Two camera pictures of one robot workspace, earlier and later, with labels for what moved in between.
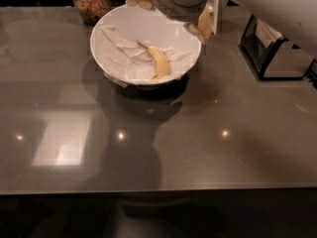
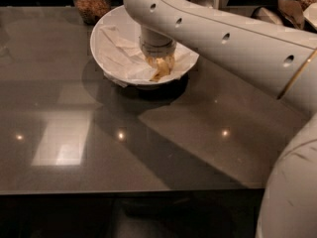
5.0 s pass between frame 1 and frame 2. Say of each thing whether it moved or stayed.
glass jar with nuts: stayed
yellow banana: stayed
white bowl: stayed
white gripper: moved
